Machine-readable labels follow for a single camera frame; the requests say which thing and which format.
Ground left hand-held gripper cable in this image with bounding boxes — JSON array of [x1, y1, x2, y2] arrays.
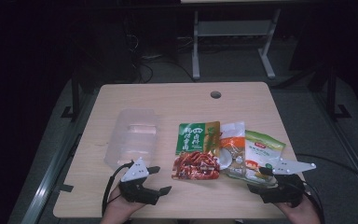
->
[[101, 161, 135, 217]]

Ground hand-held gripper cable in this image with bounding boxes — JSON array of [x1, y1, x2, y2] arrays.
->
[[301, 181, 326, 224], [101, 161, 135, 217]]

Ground aluminium rail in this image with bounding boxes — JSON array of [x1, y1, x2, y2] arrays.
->
[[20, 133, 82, 224], [310, 89, 358, 201]]

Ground bundle of dark cables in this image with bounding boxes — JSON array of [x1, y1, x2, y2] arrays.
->
[[127, 30, 198, 84]]

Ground black floor cable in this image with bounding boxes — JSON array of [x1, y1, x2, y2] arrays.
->
[[295, 152, 358, 189]]

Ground right hand-held gripper cable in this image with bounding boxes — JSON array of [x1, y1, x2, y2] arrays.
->
[[301, 181, 326, 224]]

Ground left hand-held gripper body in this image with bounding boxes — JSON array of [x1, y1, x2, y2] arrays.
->
[[117, 157, 161, 206]]

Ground green and red seasoning packet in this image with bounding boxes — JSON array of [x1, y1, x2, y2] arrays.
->
[[171, 120, 222, 182]]

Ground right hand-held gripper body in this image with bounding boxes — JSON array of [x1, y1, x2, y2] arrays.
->
[[258, 157, 318, 208]]

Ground person's right hand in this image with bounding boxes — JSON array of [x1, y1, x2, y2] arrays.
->
[[274, 195, 322, 224]]

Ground person's left hand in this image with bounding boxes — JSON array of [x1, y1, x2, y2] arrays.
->
[[100, 186, 146, 224]]

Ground black metal stand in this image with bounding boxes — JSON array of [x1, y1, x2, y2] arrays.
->
[[325, 64, 352, 122], [60, 68, 82, 122]]

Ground green and white packet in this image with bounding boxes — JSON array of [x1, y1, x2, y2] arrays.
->
[[227, 130, 287, 189]]

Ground white metal table frame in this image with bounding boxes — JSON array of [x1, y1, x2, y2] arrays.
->
[[191, 7, 282, 80]]

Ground grey tape piece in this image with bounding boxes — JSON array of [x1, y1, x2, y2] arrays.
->
[[53, 183, 75, 193]]

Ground clear plastic container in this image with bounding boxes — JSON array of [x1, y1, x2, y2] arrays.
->
[[103, 107, 161, 171]]

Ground orange and white packet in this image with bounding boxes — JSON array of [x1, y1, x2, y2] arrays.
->
[[218, 120, 248, 179]]

